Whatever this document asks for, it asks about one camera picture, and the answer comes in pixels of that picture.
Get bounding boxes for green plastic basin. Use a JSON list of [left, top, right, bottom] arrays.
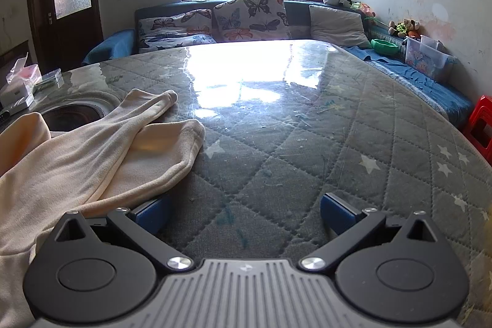
[[371, 38, 400, 57]]

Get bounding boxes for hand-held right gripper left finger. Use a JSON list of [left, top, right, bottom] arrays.
[[42, 195, 195, 272]]

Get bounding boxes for pink green plush toy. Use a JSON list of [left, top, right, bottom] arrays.
[[353, 1, 376, 20]]

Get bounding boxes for white box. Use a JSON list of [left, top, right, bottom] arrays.
[[0, 82, 35, 109]]

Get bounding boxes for red plastic stool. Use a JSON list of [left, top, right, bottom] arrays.
[[463, 95, 492, 160]]

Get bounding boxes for clear pink tissue box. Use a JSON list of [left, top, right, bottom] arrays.
[[6, 53, 43, 94]]

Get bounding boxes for grey pillow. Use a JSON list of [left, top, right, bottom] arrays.
[[308, 4, 371, 49]]

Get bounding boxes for brown plush toy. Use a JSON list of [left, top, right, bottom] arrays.
[[388, 18, 421, 40]]

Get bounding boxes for dark wooden door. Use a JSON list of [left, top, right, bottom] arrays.
[[25, 0, 104, 73]]

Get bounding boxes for cream pants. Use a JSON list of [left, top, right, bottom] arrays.
[[0, 90, 205, 328]]

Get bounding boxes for small clear plastic box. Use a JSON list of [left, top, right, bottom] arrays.
[[34, 69, 64, 88]]

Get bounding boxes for butterfly print pillow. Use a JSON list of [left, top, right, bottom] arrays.
[[137, 9, 218, 54], [213, 0, 290, 43]]

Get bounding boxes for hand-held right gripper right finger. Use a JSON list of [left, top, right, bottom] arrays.
[[300, 192, 453, 272]]

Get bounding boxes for blue sofa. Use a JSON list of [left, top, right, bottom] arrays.
[[81, 0, 473, 129]]

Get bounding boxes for clear plastic storage box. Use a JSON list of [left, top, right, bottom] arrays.
[[403, 35, 458, 83]]

